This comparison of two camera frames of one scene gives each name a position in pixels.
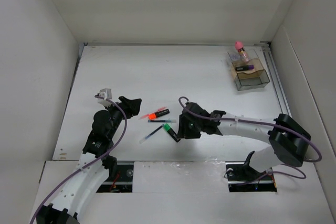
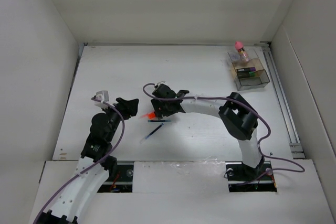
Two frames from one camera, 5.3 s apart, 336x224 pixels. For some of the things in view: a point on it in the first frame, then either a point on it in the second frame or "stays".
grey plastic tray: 255,80 stays
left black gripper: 130,106 stays
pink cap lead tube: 239,45 stays
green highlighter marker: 169,130 -> 242,75
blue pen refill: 151,133 stays
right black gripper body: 192,130 -> 166,110
